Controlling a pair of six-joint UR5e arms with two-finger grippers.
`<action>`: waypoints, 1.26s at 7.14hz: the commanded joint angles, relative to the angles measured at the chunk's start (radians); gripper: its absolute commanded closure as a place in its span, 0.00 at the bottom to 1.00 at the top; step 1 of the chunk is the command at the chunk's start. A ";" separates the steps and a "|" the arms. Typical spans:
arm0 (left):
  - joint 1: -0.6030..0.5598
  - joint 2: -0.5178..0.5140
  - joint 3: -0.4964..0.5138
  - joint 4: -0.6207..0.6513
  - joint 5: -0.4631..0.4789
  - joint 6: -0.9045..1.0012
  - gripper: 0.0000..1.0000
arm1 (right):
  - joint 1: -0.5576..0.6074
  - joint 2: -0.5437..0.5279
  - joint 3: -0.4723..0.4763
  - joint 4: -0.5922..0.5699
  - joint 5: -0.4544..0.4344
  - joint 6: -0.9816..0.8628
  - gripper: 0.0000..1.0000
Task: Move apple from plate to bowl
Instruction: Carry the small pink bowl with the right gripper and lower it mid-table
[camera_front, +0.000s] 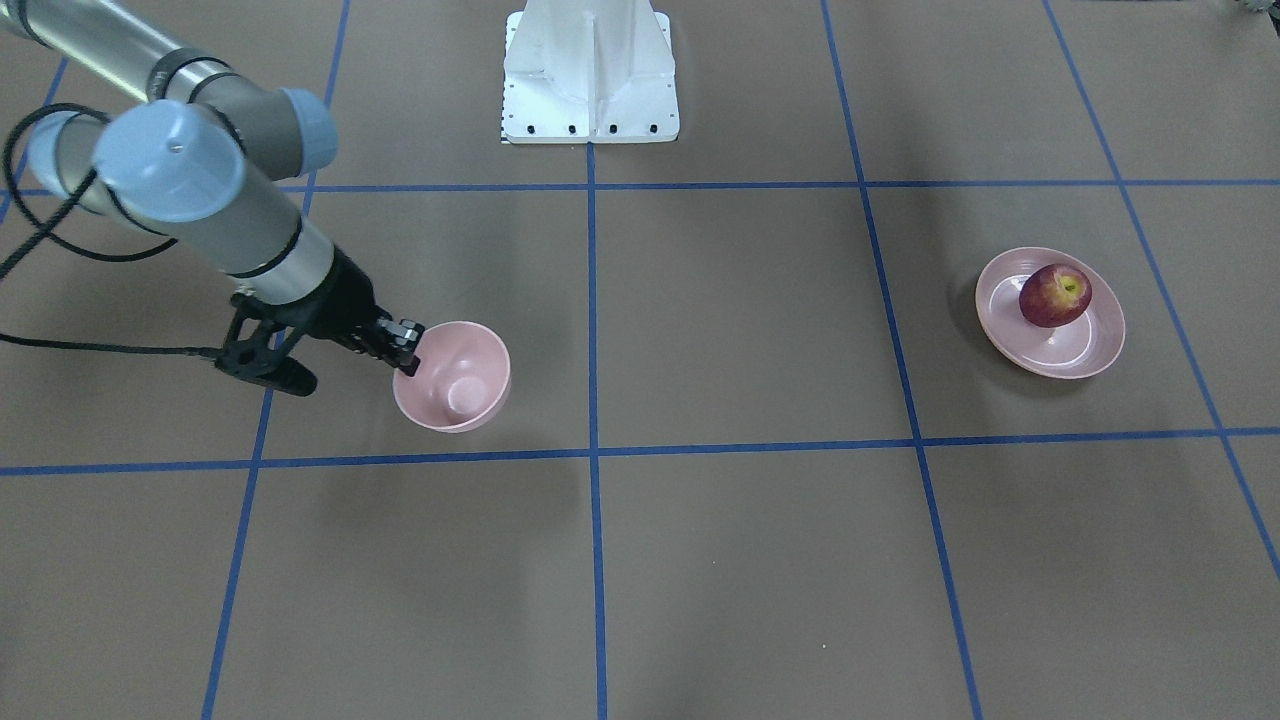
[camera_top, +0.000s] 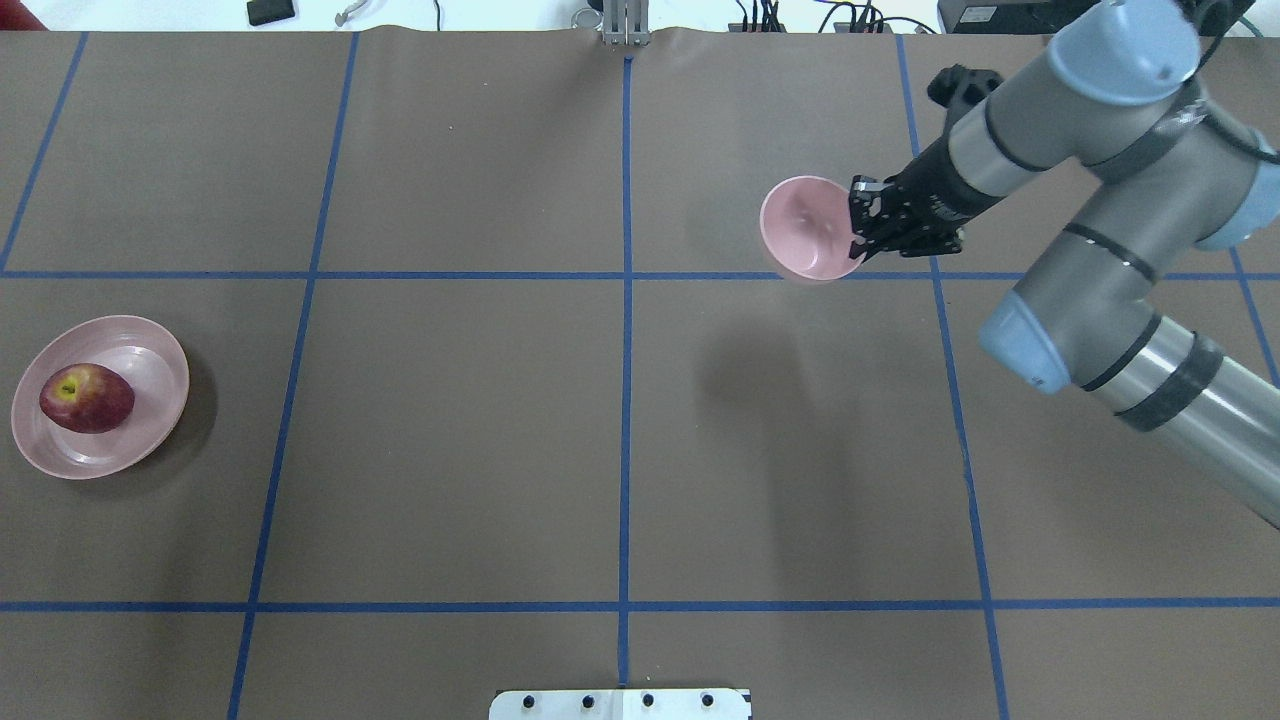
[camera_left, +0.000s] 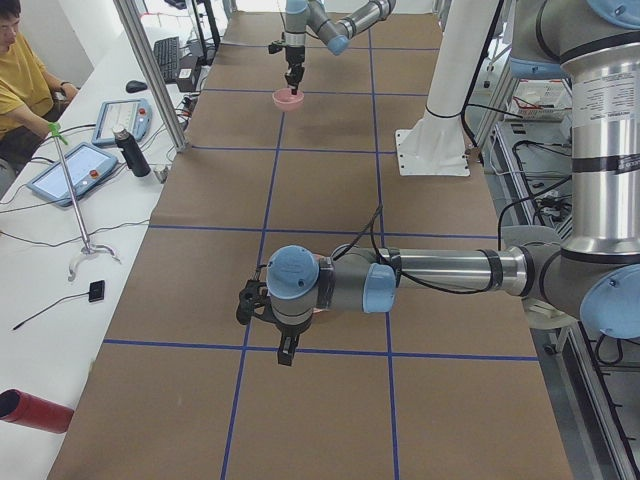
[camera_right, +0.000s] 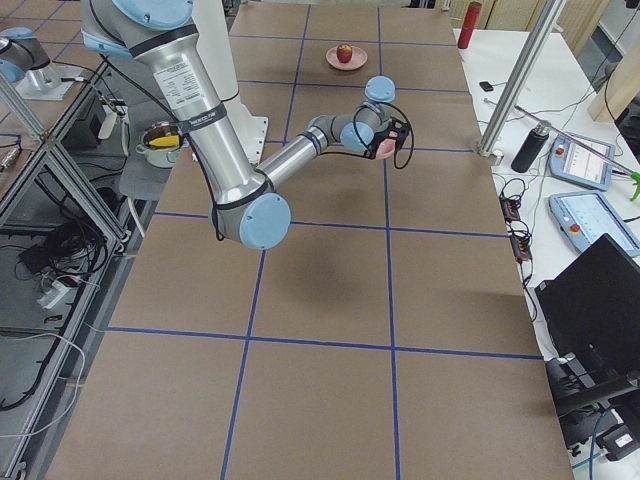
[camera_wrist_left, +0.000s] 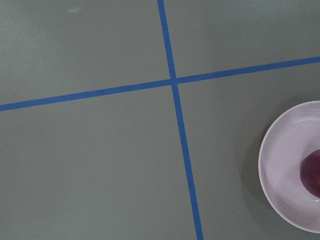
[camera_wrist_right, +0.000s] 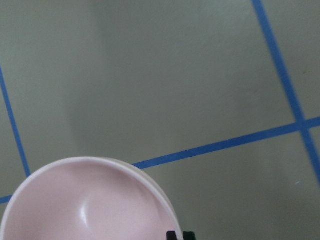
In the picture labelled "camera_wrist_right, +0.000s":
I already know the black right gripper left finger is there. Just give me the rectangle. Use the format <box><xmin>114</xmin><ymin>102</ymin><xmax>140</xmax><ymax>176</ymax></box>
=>
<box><xmin>166</xmin><ymin>231</ymin><xmax>177</xmax><ymax>240</ymax></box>

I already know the pink plastic bowl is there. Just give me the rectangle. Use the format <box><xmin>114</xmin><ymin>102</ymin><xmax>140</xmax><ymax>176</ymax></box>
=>
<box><xmin>0</xmin><ymin>157</ymin><xmax>183</xmax><ymax>240</ymax></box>

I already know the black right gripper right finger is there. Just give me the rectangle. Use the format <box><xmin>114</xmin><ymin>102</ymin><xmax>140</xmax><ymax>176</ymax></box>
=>
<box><xmin>183</xmin><ymin>231</ymin><xmax>196</xmax><ymax>240</ymax></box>

